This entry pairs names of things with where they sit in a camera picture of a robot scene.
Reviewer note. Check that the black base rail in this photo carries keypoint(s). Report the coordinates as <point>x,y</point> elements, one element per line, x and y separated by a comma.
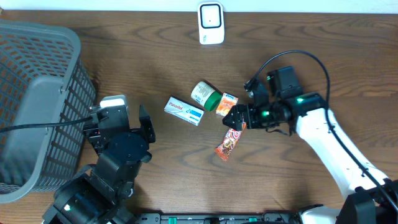
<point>217,218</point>

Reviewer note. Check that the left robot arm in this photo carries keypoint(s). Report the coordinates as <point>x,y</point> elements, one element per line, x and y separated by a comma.
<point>95,194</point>

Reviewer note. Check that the grey plastic basket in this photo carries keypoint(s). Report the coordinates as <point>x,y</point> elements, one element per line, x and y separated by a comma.
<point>45,94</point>

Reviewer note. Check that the small orange box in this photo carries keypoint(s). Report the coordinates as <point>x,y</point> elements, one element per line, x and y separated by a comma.
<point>226,103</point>

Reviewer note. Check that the white Panadol box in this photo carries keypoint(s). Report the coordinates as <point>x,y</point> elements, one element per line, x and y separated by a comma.
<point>184,111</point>

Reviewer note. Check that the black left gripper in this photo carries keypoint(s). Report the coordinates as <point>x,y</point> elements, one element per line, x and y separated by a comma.
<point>141,138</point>

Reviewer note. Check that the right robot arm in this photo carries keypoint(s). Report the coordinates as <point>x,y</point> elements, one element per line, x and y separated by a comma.
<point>369,195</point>

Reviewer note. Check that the green lid jar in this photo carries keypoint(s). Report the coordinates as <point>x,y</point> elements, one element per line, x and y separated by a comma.
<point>206,96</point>

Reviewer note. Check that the white barcode scanner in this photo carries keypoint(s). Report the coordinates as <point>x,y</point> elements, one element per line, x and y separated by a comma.
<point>210,23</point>

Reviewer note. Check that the orange Top chocolate bar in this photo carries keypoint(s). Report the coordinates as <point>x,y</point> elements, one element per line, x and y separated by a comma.
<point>230,141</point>

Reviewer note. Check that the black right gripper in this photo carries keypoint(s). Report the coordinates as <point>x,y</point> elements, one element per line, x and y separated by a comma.
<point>250,118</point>

